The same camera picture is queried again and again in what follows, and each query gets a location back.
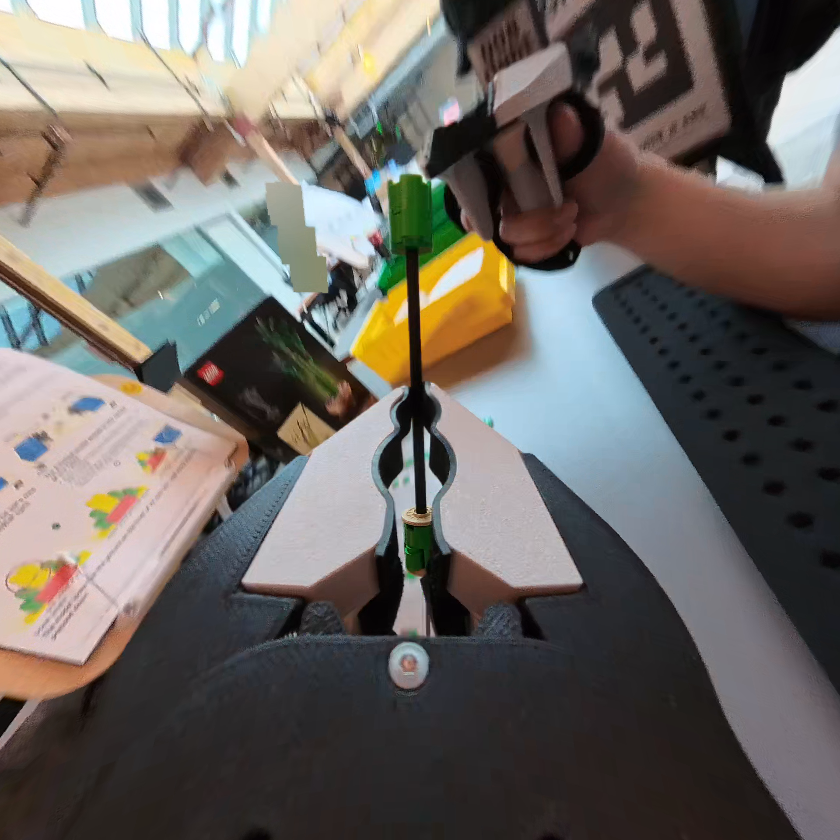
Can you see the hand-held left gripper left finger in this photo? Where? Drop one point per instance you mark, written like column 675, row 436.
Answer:
column 315, row 525

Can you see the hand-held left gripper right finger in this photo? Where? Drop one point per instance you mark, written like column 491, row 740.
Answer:
column 505, row 525

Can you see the short green round brick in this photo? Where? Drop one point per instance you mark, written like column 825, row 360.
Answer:
column 417, row 548

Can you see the black axle rod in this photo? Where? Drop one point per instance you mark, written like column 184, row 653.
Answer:
column 415, row 328

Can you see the person's right forearm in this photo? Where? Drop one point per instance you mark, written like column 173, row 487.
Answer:
column 722, row 236

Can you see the grey desk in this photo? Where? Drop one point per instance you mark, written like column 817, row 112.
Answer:
column 590, row 459

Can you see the person's right hand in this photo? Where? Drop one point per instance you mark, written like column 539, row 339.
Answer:
column 604, row 197

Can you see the green storage bin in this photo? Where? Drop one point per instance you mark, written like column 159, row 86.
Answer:
column 441, row 236

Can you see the white paper sheet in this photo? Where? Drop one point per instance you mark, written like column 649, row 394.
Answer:
column 456, row 266

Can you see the black plant picture box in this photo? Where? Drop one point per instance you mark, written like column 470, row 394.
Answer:
column 262, row 380

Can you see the yellow storage bin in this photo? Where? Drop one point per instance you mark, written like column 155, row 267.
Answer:
column 446, row 328

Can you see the black perforated mat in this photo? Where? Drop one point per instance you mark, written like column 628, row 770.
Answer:
column 735, row 407

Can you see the instruction sheet on wooden board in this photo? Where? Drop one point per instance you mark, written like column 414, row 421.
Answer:
column 39, row 676

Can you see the wooden diagonal beam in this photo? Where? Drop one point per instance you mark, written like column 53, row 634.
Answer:
column 65, row 302

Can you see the black board bracket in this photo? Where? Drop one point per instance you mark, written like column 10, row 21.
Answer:
column 157, row 366

